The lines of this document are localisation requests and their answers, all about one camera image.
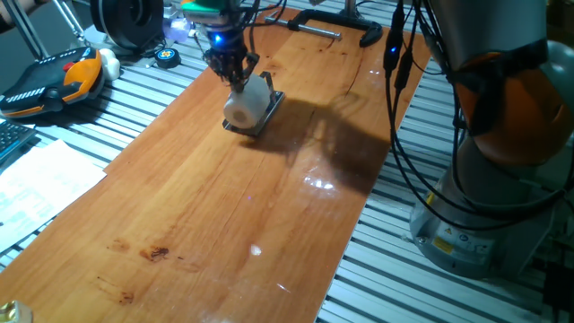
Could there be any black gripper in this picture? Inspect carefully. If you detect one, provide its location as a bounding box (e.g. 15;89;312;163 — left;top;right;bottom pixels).
200;21;261;94

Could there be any small black round disc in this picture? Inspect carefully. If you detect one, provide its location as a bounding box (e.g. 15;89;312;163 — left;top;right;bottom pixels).
153;47;183;70

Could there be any metal roll holder shelf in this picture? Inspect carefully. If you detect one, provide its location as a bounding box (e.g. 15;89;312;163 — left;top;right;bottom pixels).
222;70;287;138

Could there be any white paper roll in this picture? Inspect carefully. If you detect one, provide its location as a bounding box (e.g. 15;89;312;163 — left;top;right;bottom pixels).
222;74;274;131

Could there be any metal tripod leg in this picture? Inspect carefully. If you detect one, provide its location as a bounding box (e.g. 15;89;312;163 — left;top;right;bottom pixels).
2;0;50;61
50;0;91;46

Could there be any person's forearm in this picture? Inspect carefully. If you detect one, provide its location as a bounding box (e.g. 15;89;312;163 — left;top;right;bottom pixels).
0;0;49;35

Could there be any white rounded plastic object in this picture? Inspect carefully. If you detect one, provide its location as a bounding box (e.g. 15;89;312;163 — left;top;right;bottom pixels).
98;47;123;83

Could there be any wooden board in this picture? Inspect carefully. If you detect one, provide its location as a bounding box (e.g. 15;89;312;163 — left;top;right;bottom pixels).
0;4;432;323

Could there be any clear purple plastic object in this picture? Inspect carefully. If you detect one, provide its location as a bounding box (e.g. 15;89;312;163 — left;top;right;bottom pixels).
161;16;194;44

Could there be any black keyboard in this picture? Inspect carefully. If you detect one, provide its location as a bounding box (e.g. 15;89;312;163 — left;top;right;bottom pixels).
0;119;39;165

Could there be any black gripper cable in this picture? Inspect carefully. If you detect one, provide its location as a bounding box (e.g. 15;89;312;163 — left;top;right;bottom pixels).
223;0;300;57

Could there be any black C-clamp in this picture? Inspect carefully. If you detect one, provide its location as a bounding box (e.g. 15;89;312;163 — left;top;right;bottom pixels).
263;8;385;49

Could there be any black and orange teach pendant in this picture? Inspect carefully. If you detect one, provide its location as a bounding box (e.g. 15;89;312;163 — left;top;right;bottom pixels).
0;45;107;119

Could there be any metal stand post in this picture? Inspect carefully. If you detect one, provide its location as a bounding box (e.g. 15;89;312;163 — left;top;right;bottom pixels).
338;0;365;21

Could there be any white printed paper sheet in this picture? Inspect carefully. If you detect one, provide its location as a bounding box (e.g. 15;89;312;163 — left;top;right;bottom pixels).
0;138;109;255

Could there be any brass metal object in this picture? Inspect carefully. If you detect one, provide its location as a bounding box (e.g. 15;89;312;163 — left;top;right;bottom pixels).
0;300;35;323

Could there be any large black round spool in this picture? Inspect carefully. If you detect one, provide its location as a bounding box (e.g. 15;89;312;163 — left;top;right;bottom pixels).
89;0;166;52

